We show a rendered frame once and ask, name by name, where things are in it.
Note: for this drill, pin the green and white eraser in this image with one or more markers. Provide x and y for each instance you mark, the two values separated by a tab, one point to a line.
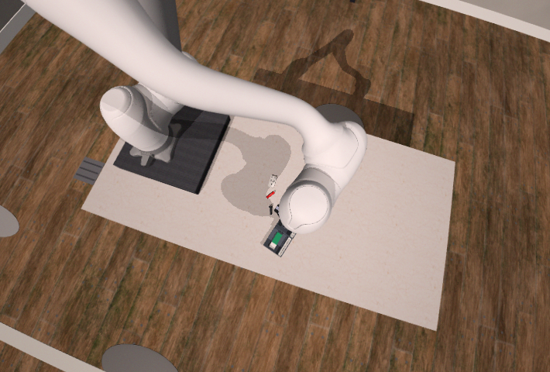
275	240

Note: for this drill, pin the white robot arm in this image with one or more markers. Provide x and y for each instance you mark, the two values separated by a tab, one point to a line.
124	33

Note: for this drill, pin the dark grey bin rack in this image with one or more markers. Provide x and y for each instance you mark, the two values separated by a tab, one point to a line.
285	239

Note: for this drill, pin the white domino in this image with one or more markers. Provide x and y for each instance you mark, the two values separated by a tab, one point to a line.
272	181

